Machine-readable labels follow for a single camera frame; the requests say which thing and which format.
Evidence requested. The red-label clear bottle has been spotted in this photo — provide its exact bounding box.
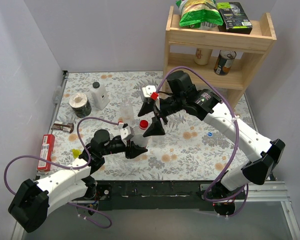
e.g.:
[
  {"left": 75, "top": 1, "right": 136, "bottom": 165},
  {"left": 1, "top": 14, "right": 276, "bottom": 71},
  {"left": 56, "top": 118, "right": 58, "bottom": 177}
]
[{"left": 131, "top": 125, "right": 149, "bottom": 148}]

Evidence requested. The red bottle cap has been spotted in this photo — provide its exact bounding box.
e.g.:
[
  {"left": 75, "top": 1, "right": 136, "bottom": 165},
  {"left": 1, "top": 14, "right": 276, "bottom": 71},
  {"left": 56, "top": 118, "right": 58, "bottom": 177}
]
[{"left": 139, "top": 120, "right": 149, "bottom": 130}]

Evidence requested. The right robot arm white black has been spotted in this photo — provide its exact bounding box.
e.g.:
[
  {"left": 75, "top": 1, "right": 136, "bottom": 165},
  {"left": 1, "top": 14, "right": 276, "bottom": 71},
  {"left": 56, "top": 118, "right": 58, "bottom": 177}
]
[{"left": 138, "top": 70, "right": 286, "bottom": 202}]

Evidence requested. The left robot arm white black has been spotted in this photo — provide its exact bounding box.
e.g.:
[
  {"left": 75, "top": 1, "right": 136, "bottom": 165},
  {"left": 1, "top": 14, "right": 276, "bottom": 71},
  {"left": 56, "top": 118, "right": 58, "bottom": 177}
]
[{"left": 8, "top": 129, "right": 148, "bottom": 233}]

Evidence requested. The clear bottle centre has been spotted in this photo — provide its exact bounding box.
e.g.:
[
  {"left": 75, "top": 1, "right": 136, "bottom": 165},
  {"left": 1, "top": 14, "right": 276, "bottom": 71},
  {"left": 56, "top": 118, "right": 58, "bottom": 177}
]
[{"left": 152, "top": 135, "right": 165, "bottom": 145}]

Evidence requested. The clear bottle back left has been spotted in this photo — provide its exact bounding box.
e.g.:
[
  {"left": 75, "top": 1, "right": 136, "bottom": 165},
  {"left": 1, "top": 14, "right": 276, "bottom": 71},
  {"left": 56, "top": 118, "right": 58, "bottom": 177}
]
[{"left": 120, "top": 98, "right": 135, "bottom": 126}]

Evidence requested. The yellow squeeze bottle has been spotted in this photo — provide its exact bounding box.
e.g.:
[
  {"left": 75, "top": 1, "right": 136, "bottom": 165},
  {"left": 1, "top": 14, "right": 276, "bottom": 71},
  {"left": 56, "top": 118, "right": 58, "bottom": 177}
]
[{"left": 71, "top": 149, "right": 82, "bottom": 159}]

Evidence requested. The white square bottle black cap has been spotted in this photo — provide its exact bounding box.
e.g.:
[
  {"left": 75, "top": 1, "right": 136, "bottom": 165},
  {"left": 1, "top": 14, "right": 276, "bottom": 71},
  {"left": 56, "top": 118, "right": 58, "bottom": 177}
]
[{"left": 90, "top": 81, "right": 110, "bottom": 110}]

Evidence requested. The floral table mat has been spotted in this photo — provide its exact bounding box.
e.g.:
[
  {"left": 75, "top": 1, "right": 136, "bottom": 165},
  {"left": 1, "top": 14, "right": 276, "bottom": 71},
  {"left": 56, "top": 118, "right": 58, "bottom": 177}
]
[{"left": 49, "top": 70, "right": 265, "bottom": 181}]

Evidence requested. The brown snack bar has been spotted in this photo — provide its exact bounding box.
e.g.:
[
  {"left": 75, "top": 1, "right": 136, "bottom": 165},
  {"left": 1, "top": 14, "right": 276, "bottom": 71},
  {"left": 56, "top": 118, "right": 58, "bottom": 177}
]
[{"left": 51, "top": 122, "right": 74, "bottom": 134}]

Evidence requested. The beige paper cup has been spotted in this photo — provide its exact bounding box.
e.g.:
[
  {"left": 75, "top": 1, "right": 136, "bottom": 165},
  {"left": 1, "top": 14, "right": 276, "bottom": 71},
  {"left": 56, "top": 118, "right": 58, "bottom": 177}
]
[{"left": 194, "top": 48, "right": 213, "bottom": 66}]

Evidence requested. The dark patterned jar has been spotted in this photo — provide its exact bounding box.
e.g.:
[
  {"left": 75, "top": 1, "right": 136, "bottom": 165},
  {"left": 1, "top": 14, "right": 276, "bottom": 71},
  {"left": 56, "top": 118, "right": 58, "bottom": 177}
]
[{"left": 69, "top": 92, "right": 92, "bottom": 118}]

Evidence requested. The wooden shelf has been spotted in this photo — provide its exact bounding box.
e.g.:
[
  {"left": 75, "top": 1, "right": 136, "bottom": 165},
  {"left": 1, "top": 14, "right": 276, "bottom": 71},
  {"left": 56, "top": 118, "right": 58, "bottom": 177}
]
[{"left": 163, "top": 6, "right": 277, "bottom": 107}]

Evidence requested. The red flat box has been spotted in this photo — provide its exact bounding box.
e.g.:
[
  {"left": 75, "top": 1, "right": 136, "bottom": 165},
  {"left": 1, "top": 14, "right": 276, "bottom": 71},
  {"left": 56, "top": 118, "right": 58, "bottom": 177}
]
[{"left": 37, "top": 134, "right": 55, "bottom": 172}]

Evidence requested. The tin can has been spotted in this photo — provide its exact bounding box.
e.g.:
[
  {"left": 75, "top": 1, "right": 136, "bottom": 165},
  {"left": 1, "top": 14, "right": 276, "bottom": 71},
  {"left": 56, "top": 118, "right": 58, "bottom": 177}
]
[{"left": 214, "top": 50, "right": 237, "bottom": 76}]

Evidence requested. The green snack bag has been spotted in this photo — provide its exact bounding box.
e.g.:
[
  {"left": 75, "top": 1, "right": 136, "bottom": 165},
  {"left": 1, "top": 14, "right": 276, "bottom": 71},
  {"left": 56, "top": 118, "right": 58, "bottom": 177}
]
[{"left": 175, "top": 0, "right": 224, "bottom": 28}]

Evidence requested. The black green box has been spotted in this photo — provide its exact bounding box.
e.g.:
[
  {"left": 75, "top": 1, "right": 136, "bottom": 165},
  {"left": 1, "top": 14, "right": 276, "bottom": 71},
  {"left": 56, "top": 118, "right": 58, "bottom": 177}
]
[{"left": 216, "top": 2, "right": 253, "bottom": 35}]

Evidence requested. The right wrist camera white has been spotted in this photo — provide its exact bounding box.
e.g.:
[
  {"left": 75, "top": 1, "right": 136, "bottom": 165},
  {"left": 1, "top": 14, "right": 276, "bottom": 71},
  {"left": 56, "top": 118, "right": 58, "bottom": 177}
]
[{"left": 141, "top": 85, "right": 159, "bottom": 103}]

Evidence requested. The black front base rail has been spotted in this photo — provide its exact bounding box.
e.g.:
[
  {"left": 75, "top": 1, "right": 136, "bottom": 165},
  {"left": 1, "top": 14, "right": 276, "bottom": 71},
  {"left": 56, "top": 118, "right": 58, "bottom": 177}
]
[{"left": 67, "top": 179, "right": 248, "bottom": 212}]

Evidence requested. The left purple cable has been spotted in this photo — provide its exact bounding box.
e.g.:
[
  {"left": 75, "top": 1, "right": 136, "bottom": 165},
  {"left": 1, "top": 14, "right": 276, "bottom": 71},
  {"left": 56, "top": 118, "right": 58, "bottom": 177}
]
[{"left": 3, "top": 116, "right": 126, "bottom": 229}]

